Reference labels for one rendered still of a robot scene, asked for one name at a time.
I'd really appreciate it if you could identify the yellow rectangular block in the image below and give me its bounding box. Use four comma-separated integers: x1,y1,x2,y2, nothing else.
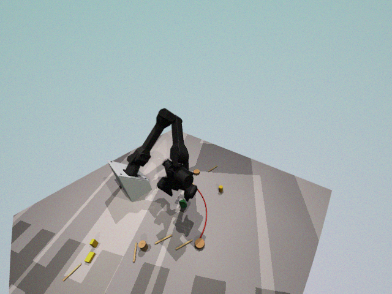
85,252,95,263

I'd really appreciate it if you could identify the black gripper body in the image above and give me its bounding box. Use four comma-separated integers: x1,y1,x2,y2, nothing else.
157,177,197,198

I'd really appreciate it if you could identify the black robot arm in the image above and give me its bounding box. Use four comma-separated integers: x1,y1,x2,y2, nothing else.
123,108,194,189

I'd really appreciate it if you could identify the green cube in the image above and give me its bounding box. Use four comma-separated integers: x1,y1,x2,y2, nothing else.
179,199,187,208

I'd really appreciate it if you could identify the small yellow block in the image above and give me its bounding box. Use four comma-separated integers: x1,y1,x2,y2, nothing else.
89,239,98,248

